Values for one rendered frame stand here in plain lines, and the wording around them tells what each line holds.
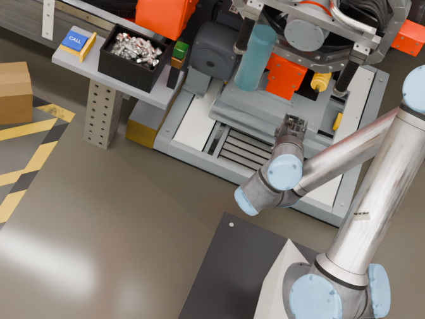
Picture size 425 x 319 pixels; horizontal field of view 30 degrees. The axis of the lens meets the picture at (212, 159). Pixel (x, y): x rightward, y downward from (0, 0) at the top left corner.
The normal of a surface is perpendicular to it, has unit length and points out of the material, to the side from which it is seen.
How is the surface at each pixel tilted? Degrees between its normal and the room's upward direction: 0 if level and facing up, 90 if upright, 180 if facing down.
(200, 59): 90
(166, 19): 90
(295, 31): 90
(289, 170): 62
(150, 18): 90
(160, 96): 0
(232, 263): 0
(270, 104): 0
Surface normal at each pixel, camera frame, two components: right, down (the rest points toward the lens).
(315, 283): -0.60, 0.07
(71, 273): 0.20, -0.55
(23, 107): 0.26, 0.83
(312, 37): -0.33, 0.74
